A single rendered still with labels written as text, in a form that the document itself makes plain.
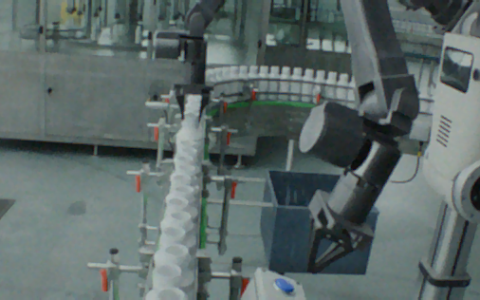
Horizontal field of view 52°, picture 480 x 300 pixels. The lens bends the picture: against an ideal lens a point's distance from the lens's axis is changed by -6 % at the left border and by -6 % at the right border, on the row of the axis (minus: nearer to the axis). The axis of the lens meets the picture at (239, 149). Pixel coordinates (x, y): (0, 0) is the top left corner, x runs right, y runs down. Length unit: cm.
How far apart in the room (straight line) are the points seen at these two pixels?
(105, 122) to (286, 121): 219
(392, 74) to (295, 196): 119
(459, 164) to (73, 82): 373
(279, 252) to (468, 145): 69
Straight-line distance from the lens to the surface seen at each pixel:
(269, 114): 263
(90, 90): 447
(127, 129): 448
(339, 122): 63
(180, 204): 95
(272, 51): 625
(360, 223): 69
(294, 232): 154
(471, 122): 112
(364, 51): 69
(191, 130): 130
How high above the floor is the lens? 154
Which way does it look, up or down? 17 degrees down
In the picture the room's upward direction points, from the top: 5 degrees clockwise
